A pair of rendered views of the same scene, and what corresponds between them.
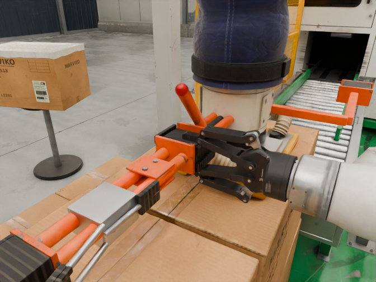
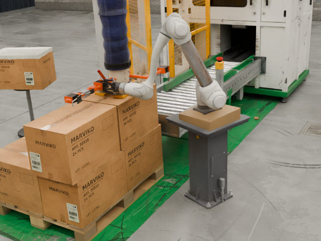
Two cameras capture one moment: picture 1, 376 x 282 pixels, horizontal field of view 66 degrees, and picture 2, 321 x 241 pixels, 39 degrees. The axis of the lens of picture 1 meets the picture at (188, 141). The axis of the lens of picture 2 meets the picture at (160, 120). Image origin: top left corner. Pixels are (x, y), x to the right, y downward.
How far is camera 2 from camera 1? 3.10 m
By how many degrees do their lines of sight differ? 4
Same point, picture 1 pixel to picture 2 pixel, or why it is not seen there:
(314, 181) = (122, 86)
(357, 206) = (127, 89)
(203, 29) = (105, 55)
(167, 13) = not seen: hidden behind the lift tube
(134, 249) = (89, 106)
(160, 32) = (100, 38)
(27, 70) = (22, 66)
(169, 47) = not seen: hidden behind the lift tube
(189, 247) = (101, 105)
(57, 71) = (39, 66)
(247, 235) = (115, 103)
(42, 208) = not seen: hidden behind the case
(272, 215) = (123, 101)
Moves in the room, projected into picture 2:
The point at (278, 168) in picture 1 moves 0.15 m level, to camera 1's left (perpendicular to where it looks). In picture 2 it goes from (117, 84) to (97, 86)
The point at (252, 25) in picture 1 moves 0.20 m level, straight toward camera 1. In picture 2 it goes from (116, 54) to (109, 61)
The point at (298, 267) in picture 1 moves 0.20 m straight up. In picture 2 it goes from (178, 164) to (177, 146)
